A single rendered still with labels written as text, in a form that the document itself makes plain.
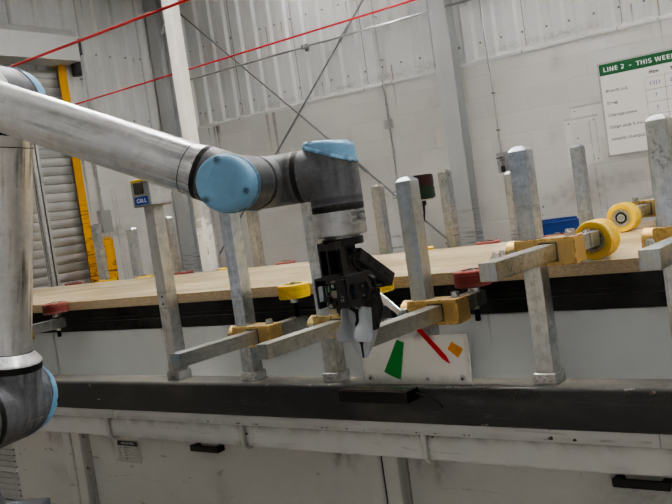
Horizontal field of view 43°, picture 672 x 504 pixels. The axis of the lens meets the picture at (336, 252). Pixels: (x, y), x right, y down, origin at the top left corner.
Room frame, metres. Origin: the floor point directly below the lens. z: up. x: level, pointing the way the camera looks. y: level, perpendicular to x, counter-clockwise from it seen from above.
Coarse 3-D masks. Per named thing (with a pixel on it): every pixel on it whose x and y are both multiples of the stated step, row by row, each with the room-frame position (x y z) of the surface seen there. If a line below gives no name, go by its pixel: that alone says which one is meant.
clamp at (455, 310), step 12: (408, 300) 1.73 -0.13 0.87; (420, 300) 1.70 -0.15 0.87; (432, 300) 1.67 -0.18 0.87; (444, 300) 1.66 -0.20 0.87; (456, 300) 1.64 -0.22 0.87; (468, 300) 1.68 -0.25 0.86; (444, 312) 1.66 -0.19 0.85; (456, 312) 1.64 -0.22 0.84; (468, 312) 1.67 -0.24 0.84; (432, 324) 1.68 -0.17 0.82; (444, 324) 1.66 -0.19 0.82
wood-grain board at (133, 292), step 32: (384, 256) 2.73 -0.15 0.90; (448, 256) 2.35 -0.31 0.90; (480, 256) 2.19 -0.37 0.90; (608, 256) 1.73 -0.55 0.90; (64, 288) 3.67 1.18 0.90; (96, 288) 3.30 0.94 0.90; (128, 288) 3.00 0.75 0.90; (192, 288) 2.54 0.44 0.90; (224, 288) 2.36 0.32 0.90; (256, 288) 2.24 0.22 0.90
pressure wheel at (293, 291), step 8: (280, 288) 2.08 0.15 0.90; (288, 288) 2.07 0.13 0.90; (296, 288) 2.07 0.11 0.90; (304, 288) 2.08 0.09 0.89; (280, 296) 2.09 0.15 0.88; (288, 296) 2.07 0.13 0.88; (296, 296) 2.07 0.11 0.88; (304, 296) 2.08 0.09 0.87; (296, 304) 2.10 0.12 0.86; (296, 312) 2.10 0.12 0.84
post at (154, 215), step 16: (144, 208) 2.17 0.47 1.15; (160, 208) 2.17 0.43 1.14; (160, 224) 2.16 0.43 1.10; (160, 240) 2.15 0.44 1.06; (160, 256) 2.15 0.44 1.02; (160, 272) 2.15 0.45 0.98; (160, 288) 2.16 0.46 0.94; (160, 304) 2.16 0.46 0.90; (176, 304) 2.17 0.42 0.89; (176, 320) 2.16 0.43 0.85; (176, 336) 2.16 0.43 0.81; (176, 368) 2.15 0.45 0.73
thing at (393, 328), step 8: (472, 296) 1.77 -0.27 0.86; (480, 296) 1.79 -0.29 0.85; (472, 304) 1.76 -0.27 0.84; (480, 304) 1.79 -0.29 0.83; (416, 312) 1.60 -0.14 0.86; (424, 312) 1.61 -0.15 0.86; (432, 312) 1.63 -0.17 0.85; (440, 312) 1.66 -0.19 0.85; (392, 320) 1.54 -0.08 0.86; (400, 320) 1.54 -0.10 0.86; (408, 320) 1.56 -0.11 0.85; (416, 320) 1.58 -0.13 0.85; (424, 320) 1.61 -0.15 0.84; (432, 320) 1.63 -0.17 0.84; (440, 320) 1.65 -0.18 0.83; (384, 328) 1.50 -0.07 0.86; (392, 328) 1.52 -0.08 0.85; (400, 328) 1.54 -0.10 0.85; (408, 328) 1.56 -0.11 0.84; (416, 328) 1.58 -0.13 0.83; (376, 336) 1.47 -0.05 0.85; (384, 336) 1.49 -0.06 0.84; (392, 336) 1.51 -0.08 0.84; (376, 344) 1.47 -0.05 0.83
